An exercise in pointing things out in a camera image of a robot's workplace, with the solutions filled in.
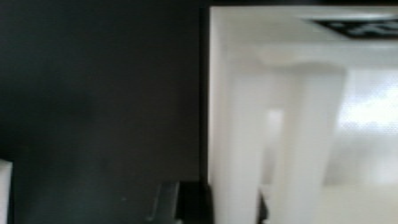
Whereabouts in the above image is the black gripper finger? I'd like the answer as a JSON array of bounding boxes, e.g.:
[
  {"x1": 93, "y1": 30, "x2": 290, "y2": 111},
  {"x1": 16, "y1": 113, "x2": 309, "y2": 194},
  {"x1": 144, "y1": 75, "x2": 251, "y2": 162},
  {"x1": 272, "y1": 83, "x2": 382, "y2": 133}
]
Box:
[{"x1": 144, "y1": 181, "x2": 213, "y2": 224}]

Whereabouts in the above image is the white cabinet body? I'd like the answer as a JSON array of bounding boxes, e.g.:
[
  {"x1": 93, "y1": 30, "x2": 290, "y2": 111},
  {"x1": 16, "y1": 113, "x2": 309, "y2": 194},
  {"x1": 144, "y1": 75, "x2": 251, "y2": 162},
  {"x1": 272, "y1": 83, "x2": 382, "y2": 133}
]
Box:
[{"x1": 208, "y1": 6, "x2": 398, "y2": 224}]

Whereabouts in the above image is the white front fence bar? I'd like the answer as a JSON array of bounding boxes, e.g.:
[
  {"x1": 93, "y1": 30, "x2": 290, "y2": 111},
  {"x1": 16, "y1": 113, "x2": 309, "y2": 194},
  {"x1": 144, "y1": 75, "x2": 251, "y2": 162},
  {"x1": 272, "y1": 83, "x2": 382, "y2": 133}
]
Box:
[{"x1": 0, "y1": 159, "x2": 13, "y2": 224}]

